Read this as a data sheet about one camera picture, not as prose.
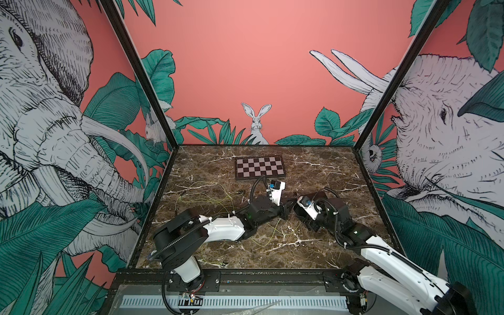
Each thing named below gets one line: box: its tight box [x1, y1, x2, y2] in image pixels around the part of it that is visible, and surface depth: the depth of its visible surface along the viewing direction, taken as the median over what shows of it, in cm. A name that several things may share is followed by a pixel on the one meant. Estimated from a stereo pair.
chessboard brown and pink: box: [234, 155, 287, 180], surface depth 109 cm
